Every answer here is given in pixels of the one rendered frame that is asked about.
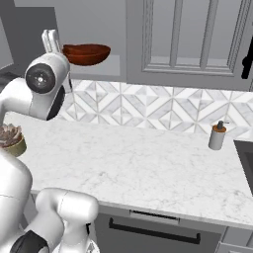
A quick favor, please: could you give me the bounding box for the black dishwasher handle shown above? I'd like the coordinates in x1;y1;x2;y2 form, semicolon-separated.
108;216;202;246

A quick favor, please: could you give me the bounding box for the grey panelled cabinet door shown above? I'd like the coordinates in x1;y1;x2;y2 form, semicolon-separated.
126;0;253;93

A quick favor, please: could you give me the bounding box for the grey soap dispenser, brown top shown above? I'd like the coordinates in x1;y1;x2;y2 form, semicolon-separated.
208;120;228;151

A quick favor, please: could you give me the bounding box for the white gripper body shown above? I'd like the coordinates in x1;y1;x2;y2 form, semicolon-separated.
42;29;62;54

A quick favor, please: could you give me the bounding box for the brown bowl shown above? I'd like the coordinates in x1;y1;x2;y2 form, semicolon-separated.
61;43;112;66

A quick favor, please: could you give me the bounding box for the grey open cabinet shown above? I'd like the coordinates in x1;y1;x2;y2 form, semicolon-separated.
12;0;128;84

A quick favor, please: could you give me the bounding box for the grey opened cabinet door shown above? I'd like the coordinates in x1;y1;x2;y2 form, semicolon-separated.
0;15;15;71

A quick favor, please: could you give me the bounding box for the succulent plant in pot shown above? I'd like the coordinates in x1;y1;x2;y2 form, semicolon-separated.
0;123;28;158

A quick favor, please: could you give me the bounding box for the dark grey sink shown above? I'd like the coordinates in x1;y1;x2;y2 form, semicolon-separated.
233;139;253;200

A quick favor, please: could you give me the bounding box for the black cabinet door handle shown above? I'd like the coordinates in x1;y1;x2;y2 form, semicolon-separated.
240;35;253;80

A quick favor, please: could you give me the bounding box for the grey dishwasher front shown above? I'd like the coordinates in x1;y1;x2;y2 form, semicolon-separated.
93;211;229;253

